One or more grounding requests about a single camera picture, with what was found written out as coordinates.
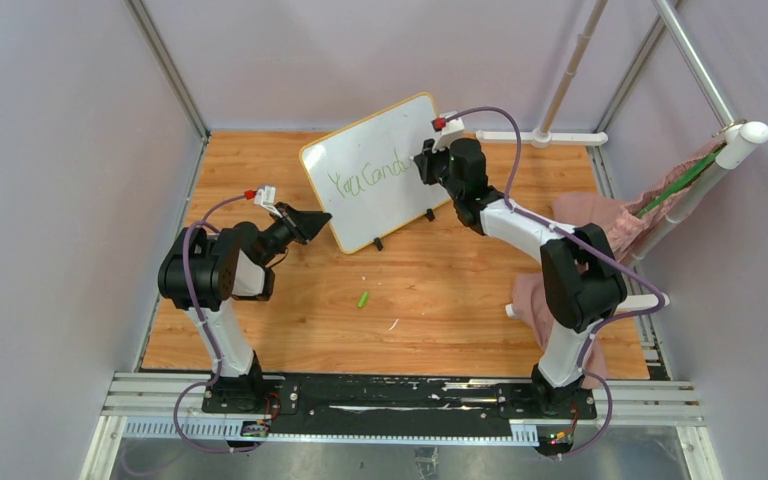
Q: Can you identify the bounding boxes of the white clothes rack base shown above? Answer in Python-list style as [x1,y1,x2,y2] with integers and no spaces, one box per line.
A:
[476,131,609,148]

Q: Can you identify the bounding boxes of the silver clothes rack pole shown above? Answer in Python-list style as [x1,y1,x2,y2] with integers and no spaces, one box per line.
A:
[536,0,608,138]

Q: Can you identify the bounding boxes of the pink cloth shorts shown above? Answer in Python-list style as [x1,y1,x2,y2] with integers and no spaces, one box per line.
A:
[511,135,723,392]

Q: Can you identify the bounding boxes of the yellow framed whiteboard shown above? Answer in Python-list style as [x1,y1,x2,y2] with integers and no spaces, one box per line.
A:
[299,92,450,255]

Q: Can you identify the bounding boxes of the green marker cap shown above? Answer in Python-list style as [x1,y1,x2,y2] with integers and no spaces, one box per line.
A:
[357,291,370,308]

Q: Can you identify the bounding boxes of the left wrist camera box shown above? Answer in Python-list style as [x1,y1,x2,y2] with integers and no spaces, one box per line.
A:
[253,184,283,218]

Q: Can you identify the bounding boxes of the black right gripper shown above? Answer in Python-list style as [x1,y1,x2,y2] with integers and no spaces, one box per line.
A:
[416,135,464,200]

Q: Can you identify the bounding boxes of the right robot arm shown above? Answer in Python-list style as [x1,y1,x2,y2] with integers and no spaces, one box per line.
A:
[412,138,627,418]

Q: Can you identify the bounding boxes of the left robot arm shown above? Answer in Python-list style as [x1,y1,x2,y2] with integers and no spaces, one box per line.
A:
[158,202,332,413]

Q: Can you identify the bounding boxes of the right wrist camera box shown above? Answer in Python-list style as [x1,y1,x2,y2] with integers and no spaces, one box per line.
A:
[431,111,465,152]

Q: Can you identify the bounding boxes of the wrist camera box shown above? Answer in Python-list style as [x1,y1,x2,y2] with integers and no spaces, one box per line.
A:
[253,184,283,218]
[431,111,465,152]

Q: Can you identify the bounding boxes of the green clothes hanger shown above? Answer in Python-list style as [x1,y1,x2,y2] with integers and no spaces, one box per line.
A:
[628,141,726,219]

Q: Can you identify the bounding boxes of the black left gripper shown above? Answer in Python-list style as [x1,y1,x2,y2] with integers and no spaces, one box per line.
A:
[258,203,330,267]

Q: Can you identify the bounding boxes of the white rack side foot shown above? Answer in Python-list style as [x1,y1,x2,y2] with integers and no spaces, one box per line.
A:
[504,294,659,320]

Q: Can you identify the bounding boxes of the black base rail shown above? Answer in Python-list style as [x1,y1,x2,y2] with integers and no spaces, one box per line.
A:
[201,373,596,438]

